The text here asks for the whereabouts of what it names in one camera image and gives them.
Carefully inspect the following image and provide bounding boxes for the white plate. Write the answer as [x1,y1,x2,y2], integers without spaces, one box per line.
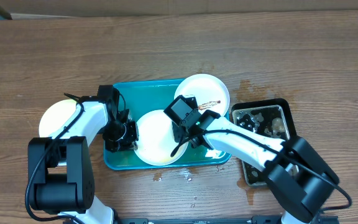
[135,110,188,166]
[174,74,230,116]

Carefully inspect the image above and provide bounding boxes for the pale yellow plate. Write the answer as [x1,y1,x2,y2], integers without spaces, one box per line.
[39,100,76,138]

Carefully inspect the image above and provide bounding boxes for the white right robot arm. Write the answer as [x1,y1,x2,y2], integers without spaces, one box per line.
[172,114,339,223]

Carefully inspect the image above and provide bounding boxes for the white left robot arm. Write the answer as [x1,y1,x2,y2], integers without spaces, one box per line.
[25,96,137,223]

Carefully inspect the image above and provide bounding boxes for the teal plastic tray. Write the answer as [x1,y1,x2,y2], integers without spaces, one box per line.
[103,79,231,170]

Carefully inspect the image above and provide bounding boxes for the black soapy water tray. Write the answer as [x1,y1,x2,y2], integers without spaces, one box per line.
[231,98,301,188]

